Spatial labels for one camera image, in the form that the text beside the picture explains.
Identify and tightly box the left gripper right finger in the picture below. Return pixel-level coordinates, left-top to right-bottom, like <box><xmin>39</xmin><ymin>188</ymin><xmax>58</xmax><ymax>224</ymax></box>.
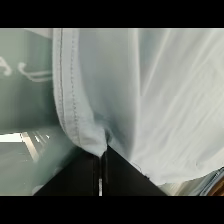
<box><xmin>101</xmin><ymin>144</ymin><xmax>168</xmax><ymax>197</ymax></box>

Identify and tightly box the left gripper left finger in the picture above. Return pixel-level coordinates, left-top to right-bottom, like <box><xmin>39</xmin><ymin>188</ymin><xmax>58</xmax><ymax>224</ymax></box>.
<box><xmin>33</xmin><ymin>149</ymin><xmax>101</xmax><ymax>197</ymax></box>

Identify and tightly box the light blue T-shirt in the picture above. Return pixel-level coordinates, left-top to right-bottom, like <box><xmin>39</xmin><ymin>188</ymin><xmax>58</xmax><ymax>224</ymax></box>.
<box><xmin>51</xmin><ymin>28</ymin><xmax>224</xmax><ymax>188</ymax></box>

